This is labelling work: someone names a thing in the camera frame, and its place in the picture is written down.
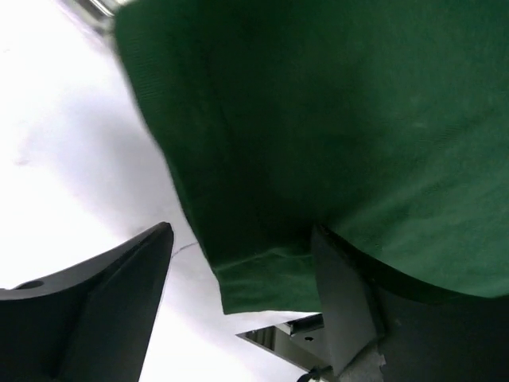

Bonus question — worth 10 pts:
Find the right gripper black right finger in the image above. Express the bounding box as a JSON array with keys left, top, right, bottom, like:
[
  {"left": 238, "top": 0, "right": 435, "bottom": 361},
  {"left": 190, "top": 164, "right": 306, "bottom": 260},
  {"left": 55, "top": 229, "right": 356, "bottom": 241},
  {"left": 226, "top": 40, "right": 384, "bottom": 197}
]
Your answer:
[{"left": 311, "top": 226, "right": 508, "bottom": 381}]

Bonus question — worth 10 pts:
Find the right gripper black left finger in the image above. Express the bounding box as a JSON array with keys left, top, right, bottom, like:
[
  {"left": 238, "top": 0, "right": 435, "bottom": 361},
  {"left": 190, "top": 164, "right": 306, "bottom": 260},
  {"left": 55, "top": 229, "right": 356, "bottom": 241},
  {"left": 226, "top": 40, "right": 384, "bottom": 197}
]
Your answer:
[{"left": 1, "top": 222, "right": 174, "bottom": 382}]

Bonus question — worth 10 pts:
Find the white and green raglan t-shirt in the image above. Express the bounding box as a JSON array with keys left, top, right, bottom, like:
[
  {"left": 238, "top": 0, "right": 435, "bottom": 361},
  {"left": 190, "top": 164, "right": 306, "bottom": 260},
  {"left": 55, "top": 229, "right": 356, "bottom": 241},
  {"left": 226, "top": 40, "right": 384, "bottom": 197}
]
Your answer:
[{"left": 114, "top": 1, "right": 508, "bottom": 314}]

